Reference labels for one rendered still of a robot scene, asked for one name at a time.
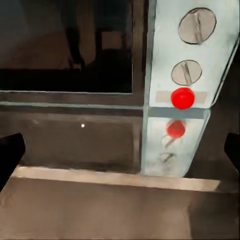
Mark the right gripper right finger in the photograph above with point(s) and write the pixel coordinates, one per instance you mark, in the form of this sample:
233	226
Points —
232	149

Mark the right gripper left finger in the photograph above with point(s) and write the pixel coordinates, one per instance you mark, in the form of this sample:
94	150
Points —
12	149

